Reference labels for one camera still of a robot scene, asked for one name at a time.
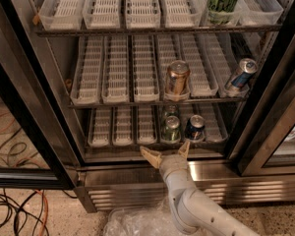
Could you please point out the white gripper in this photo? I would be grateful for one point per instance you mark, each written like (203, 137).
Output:
(174, 163)

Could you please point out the green can front bottom shelf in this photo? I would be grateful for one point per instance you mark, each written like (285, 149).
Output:
(170, 131)

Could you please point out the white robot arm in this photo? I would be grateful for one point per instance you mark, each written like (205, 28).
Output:
(190, 207)

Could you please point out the dark blue can bottom shelf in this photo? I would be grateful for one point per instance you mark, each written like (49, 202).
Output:
(195, 128)

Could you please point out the green can rear bottom shelf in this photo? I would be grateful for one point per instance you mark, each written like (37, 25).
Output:
(170, 110)

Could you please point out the stainless fridge base grille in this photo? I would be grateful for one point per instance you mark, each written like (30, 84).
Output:
(107, 187)

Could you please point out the copper can middle shelf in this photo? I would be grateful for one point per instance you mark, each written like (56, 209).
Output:
(177, 75)

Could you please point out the right glass fridge door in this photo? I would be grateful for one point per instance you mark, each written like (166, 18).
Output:
(269, 114)

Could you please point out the glass fridge door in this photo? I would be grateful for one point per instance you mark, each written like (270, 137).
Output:
(269, 114)
(33, 70)

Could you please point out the blue silver can middle shelf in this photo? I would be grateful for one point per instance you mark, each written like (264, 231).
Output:
(246, 69)

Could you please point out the left glass fridge door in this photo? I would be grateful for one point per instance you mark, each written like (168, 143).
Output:
(33, 70)

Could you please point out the tall green can top shelf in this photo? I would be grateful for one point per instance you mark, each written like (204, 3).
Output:
(220, 12)

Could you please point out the clear plastic bag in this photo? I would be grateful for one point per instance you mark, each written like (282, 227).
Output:
(145, 221)

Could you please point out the bottom wire shelf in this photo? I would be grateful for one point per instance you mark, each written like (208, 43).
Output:
(213, 146)

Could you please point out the wire shelf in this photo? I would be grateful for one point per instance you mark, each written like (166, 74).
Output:
(213, 146)
(106, 32)
(160, 102)

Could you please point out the middle wire shelf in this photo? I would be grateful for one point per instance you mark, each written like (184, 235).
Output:
(160, 102)

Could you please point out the top wire shelf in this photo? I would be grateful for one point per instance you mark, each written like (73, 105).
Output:
(106, 32)

